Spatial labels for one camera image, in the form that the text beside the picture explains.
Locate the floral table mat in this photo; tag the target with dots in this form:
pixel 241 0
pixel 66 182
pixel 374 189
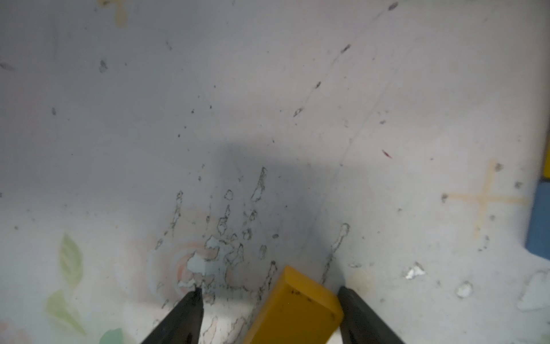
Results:
pixel 149 148

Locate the orange-yellow long block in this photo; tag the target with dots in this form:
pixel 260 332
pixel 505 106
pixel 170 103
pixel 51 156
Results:
pixel 298 310

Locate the yellow long block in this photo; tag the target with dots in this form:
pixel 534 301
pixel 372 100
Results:
pixel 546 163

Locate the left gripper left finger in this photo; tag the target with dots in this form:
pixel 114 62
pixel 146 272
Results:
pixel 183 324

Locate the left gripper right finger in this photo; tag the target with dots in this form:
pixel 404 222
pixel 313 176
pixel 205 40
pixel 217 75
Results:
pixel 361 324

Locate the light blue short block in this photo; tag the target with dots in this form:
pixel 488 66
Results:
pixel 538 235

